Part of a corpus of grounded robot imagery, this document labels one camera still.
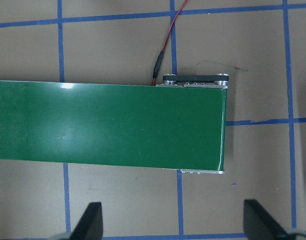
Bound green conveyor belt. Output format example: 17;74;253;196
0;73;229;174

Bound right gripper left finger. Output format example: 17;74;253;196
70;202;103;240

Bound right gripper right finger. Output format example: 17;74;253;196
243;199;287;240

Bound red conveyor power wire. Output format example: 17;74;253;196
151;0;190;87

